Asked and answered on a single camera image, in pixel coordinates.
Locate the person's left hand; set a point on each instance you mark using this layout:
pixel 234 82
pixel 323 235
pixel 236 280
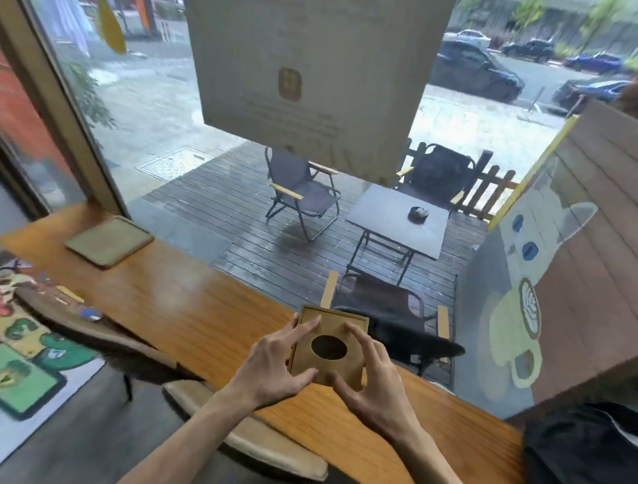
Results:
pixel 261 371

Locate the person's right hand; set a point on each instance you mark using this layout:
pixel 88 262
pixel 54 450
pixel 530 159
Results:
pixel 381 394

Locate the person's right middle finger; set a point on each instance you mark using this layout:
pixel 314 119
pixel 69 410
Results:
pixel 383 356

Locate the person's left thumb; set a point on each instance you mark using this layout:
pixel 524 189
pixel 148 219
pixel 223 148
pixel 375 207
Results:
pixel 299 382

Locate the person's right thumb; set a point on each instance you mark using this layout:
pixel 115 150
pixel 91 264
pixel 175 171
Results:
pixel 346 390

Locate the wooden tissue box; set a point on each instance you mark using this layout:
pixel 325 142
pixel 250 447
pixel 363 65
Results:
pixel 305 358

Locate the person's left forearm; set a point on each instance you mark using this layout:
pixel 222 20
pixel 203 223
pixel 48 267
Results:
pixel 184 441

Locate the person's right forearm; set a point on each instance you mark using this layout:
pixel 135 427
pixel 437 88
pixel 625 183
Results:
pixel 423 456

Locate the folding chair with wooden armrests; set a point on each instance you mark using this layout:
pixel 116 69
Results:
pixel 441 172
pixel 393 309
pixel 301 192

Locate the beige cushioned stool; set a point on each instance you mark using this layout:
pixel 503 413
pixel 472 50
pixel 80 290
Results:
pixel 269 444

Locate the dark outdoor folding table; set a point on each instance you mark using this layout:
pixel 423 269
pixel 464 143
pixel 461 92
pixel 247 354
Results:
pixel 398 224

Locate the dark ashtray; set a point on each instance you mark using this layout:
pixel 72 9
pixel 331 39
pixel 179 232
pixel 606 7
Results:
pixel 418 214

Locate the cat with cup window decal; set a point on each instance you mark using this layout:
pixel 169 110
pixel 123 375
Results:
pixel 528 299

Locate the wooden picket fence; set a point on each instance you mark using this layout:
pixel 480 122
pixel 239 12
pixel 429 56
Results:
pixel 493 189

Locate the brown cushioned stool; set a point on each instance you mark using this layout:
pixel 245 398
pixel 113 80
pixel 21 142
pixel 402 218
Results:
pixel 94 331

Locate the black garment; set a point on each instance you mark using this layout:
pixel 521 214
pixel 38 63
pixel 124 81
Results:
pixel 583 444

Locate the tan square pad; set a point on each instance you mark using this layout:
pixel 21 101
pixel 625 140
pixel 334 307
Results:
pixel 108 242

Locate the square manhole cover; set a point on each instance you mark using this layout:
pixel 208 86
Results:
pixel 174 163

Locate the colourful cartoon rug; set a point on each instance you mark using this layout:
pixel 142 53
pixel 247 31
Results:
pixel 30 369

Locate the beige window poster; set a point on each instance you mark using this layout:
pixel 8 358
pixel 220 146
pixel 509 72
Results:
pixel 324 65

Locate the dark sedan car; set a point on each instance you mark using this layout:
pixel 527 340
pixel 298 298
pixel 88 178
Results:
pixel 473 72

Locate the white car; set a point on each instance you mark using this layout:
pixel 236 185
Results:
pixel 471 36

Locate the blue car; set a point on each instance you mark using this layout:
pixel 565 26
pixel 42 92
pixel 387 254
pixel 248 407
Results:
pixel 595 92
pixel 595 62

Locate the black car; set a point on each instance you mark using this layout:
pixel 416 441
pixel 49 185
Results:
pixel 531 50

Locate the green leafy plant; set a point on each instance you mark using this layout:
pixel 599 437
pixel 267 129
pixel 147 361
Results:
pixel 87 94

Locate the yellow oval window sticker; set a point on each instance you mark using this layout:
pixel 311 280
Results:
pixel 112 25

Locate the tan window frame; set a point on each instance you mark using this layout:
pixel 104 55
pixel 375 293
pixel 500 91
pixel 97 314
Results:
pixel 60 109

